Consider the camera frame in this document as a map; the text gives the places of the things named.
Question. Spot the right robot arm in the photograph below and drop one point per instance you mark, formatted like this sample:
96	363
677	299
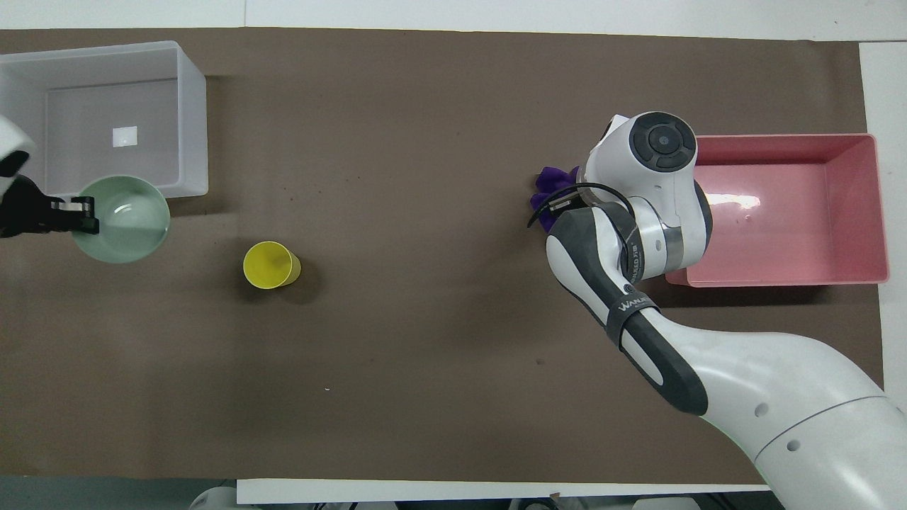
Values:
765	397

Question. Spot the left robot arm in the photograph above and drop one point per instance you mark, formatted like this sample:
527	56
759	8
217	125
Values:
8	140

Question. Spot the pink plastic box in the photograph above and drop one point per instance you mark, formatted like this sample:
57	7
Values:
786	212

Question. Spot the yellow paper cup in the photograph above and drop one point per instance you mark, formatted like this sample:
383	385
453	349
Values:
268	266

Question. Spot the pale green bowl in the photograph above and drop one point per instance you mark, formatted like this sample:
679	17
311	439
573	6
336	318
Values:
131	227

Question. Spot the translucent white plastic box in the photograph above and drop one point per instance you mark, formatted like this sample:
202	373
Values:
106	99

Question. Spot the white label sticker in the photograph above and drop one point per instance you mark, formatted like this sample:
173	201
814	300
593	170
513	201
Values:
125	136

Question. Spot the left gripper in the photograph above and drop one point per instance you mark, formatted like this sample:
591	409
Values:
21	209

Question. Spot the crumpled purple glove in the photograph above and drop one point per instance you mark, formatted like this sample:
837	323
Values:
551	178

